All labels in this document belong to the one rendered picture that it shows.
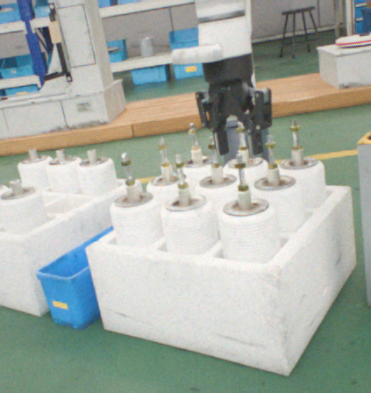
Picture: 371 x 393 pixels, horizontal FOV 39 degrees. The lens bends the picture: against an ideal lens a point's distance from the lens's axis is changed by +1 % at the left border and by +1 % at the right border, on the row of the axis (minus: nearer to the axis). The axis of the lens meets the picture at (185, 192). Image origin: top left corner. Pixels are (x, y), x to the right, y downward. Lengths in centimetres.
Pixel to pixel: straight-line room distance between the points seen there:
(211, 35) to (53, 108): 230
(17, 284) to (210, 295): 49
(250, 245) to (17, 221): 56
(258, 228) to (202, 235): 12
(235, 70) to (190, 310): 41
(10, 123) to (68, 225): 195
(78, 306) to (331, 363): 49
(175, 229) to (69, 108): 215
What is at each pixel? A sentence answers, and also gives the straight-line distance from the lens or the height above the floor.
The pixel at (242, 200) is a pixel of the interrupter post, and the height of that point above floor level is 27.
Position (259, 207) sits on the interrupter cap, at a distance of 84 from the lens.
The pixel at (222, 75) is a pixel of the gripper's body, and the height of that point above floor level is 47.
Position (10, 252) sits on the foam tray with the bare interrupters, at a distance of 117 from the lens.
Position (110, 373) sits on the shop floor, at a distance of 97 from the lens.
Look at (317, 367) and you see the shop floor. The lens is 91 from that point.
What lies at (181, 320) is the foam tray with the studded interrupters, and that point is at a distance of 94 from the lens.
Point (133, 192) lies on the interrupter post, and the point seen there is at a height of 27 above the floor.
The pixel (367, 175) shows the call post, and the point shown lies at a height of 26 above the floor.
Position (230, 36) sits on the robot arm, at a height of 52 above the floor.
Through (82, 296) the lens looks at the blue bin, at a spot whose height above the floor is 7.
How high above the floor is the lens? 55
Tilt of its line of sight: 18 degrees down
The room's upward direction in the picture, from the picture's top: 10 degrees counter-clockwise
